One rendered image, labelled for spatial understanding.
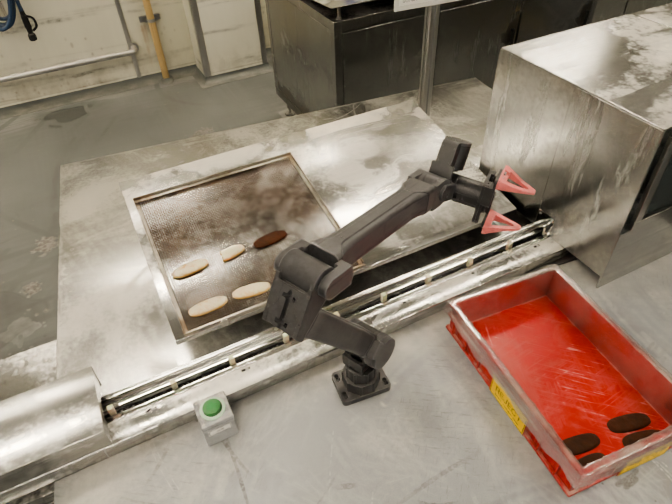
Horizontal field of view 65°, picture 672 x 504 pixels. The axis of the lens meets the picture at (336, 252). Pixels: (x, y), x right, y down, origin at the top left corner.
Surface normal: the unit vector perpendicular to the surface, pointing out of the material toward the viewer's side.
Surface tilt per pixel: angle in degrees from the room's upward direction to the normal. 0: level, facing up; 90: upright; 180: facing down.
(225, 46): 90
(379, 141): 10
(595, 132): 90
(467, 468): 0
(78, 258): 0
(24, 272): 0
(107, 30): 90
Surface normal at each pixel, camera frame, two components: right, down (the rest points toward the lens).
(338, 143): 0.04, -0.62
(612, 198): -0.89, 0.33
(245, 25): 0.45, 0.59
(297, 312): -0.55, 0.07
